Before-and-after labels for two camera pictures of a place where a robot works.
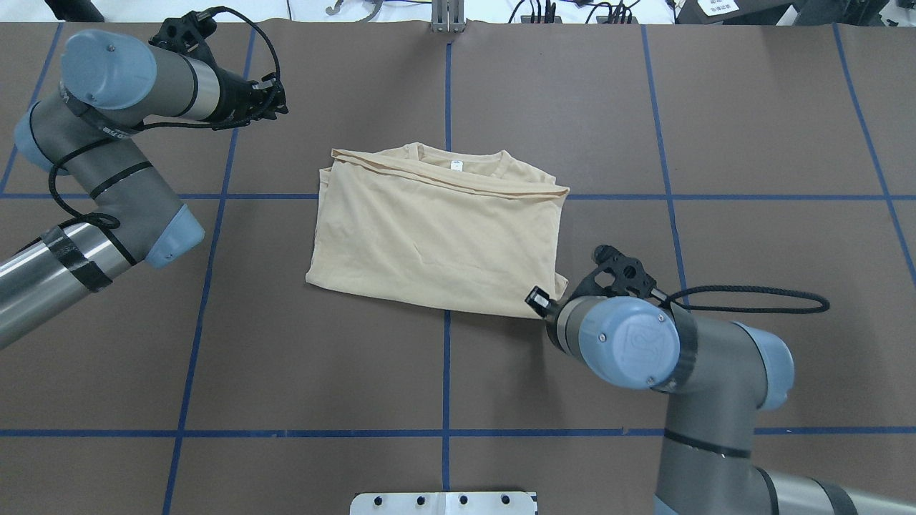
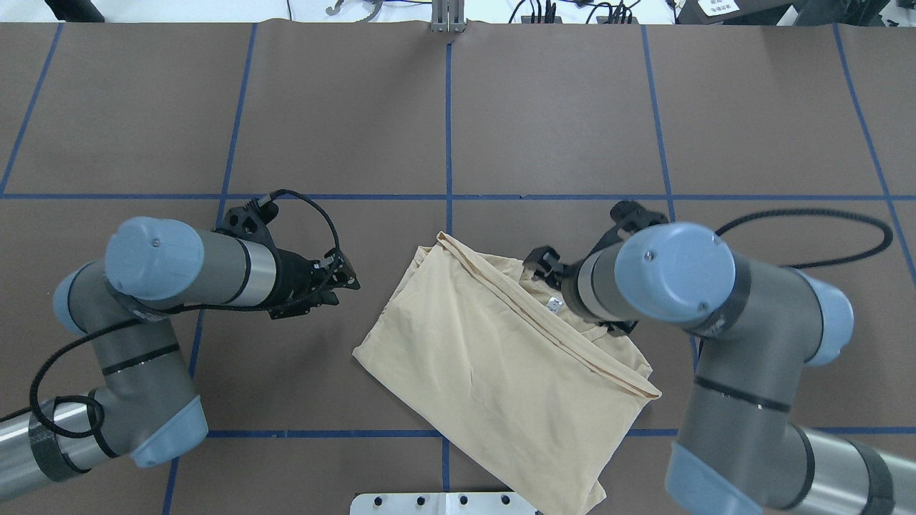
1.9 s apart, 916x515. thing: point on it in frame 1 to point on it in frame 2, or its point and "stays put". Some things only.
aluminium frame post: x=447 y=16 stays put
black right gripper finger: x=540 y=300 to x=544 y=262
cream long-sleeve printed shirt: x=471 y=230 to x=505 y=377
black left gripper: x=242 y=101 to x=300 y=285
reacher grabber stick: x=333 y=11 stays put
